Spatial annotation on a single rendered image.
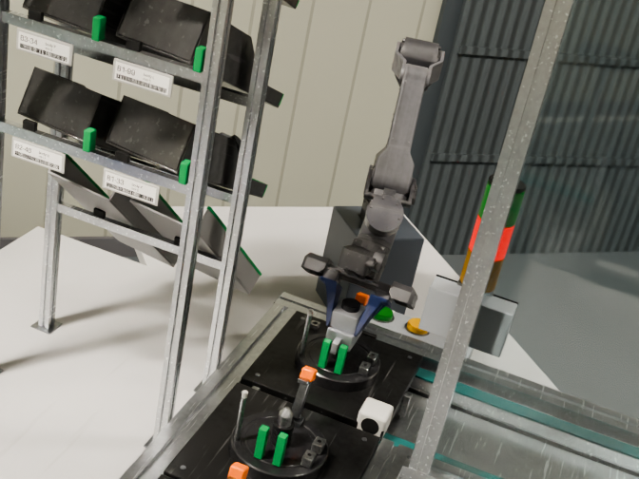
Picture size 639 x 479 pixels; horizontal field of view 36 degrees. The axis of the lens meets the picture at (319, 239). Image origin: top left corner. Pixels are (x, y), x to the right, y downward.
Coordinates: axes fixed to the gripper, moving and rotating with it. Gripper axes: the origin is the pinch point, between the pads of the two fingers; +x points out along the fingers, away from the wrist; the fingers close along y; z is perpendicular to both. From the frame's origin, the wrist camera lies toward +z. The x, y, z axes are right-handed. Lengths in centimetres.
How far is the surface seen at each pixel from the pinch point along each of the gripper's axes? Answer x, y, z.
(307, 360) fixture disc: 9.6, -3.9, -2.5
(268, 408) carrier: 18.5, -5.1, 6.5
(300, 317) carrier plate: 2.8, -10.4, -15.1
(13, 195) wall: -11, -156, -157
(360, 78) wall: -100, -63, -194
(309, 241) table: -17, -26, -61
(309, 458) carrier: 22.3, 5.4, 17.8
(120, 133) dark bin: -10.9, -35.4, 26.2
